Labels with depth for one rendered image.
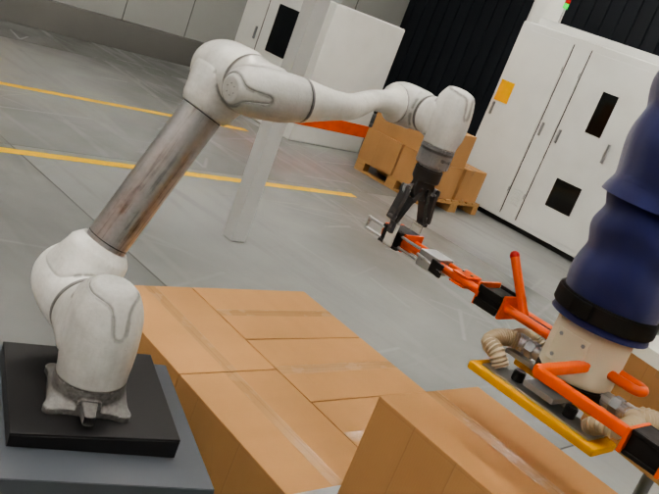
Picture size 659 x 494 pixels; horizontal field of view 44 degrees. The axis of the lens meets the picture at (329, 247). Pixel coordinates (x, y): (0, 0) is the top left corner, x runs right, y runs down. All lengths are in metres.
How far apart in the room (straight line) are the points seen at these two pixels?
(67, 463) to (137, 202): 0.57
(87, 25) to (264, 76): 10.51
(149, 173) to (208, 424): 0.91
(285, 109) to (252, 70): 0.11
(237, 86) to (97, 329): 0.57
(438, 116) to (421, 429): 0.77
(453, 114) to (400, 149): 7.36
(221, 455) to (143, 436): 0.68
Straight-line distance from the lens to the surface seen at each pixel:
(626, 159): 1.78
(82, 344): 1.75
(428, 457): 1.91
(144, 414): 1.88
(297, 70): 5.47
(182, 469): 1.83
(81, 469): 1.75
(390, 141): 9.55
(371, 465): 2.02
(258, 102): 1.73
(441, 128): 2.09
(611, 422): 1.58
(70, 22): 12.08
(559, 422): 1.79
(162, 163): 1.87
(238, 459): 2.40
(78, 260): 1.88
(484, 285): 2.00
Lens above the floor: 1.76
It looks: 16 degrees down
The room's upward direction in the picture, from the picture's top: 21 degrees clockwise
